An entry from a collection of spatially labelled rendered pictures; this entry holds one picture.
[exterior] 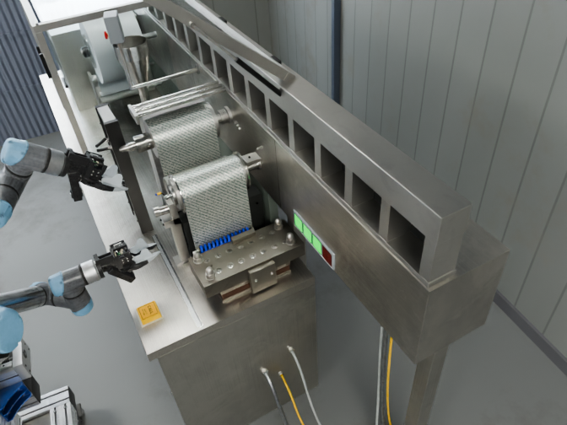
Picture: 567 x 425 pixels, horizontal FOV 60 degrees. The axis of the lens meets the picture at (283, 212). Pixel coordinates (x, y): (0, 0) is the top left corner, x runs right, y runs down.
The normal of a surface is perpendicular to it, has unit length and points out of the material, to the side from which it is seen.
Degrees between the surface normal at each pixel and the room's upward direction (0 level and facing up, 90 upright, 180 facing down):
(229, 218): 90
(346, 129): 0
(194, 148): 92
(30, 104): 90
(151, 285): 0
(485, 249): 0
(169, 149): 92
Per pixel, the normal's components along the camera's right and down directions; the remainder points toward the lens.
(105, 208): -0.07, -0.75
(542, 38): -0.91, 0.31
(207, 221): 0.47, 0.56
